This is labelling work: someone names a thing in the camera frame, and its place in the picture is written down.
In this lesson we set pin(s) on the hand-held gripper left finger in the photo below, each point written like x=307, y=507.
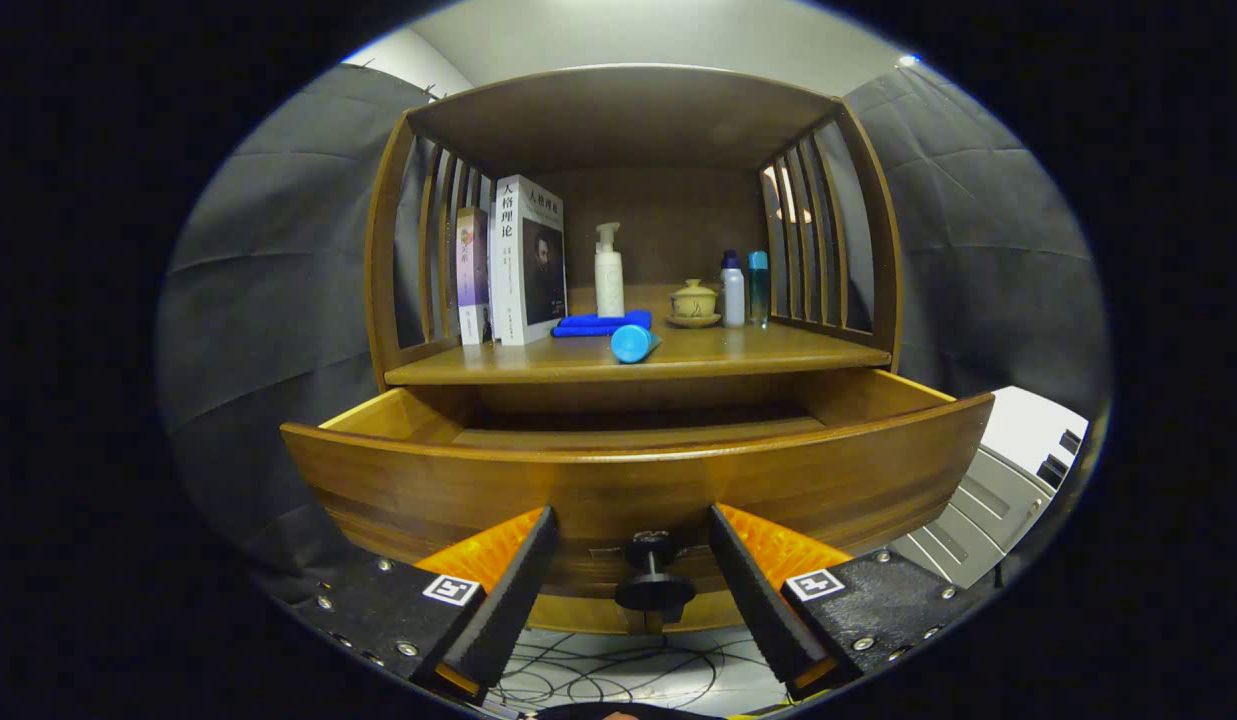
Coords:
x=513, y=590

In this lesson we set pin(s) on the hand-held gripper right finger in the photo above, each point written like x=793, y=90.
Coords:
x=753, y=600

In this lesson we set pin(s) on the black drawer knob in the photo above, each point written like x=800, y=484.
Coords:
x=655, y=592

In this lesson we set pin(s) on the wooden drawer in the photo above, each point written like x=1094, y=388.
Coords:
x=478, y=480

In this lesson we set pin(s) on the blue cosmetic tube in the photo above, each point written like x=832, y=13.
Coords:
x=633, y=344

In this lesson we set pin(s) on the wooden countertop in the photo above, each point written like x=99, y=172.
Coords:
x=758, y=345

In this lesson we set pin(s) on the wooden cabinet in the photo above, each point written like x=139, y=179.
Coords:
x=618, y=110

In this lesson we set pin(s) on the white plastic box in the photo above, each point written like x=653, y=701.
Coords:
x=978, y=520

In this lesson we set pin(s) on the folded blue cloth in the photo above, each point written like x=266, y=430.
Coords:
x=588, y=323

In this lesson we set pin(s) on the white bottle with blue cap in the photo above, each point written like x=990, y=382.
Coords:
x=733, y=295

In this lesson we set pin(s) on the yellow lidded teacup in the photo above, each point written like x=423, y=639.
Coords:
x=694, y=300

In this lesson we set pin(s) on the clear bottle with teal cap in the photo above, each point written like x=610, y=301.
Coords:
x=758, y=290

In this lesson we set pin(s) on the thin purple book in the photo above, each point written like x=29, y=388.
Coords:
x=472, y=270

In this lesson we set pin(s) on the white pump bottle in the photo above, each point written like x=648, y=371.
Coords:
x=609, y=280

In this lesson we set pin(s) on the thick white portrait book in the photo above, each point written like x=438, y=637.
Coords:
x=508, y=260

